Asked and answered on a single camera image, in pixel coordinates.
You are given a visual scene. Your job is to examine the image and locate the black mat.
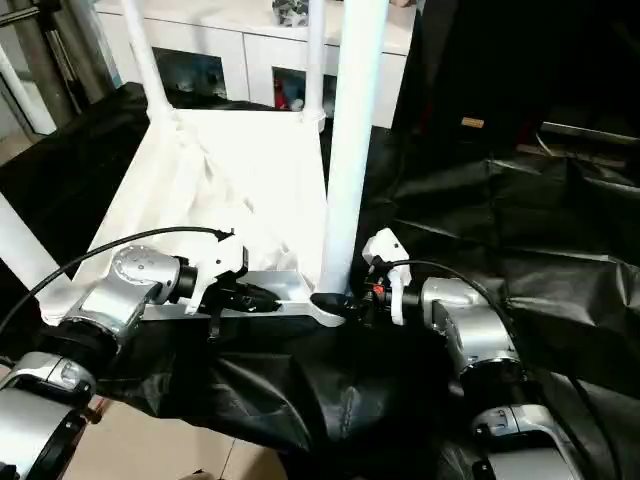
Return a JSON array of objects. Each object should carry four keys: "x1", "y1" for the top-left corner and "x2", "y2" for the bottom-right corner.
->
[{"x1": 0, "y1": 79, "x2": 640, "y2": 480}]

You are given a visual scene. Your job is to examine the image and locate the white glass-door cabinet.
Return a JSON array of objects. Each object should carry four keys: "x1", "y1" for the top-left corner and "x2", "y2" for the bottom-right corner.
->
[{"x1": 94, "y1": 0, "x2": 416, "y2": 130}]

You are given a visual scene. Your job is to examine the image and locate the black metal bar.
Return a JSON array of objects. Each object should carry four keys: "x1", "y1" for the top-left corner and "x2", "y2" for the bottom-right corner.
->
[{"x1": 542, "y1": 121, "x2": 640, "y2": 147}]

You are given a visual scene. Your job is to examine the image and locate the white pole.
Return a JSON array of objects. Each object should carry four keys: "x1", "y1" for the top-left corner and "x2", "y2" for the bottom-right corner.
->
[{"x1": 0, "y1": 49, "x2": 56, "y2": 135}]

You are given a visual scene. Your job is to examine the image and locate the black backdrop cloth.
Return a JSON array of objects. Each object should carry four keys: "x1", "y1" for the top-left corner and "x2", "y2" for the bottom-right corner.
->
[{"x1": 399, "y1": 0, "x2": 640, "y2": 146}]

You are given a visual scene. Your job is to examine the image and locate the black tripod pole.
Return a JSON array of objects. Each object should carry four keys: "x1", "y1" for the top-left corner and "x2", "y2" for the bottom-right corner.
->
[{"x1": 0, "y1": 3, "x2": 54, "y2": 29}]

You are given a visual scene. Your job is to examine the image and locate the black left wrist camera cable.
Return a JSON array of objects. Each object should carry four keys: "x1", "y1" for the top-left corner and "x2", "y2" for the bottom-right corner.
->
[{"x1": 0, "y1": 226, "x2": 236, "y2": 332}]

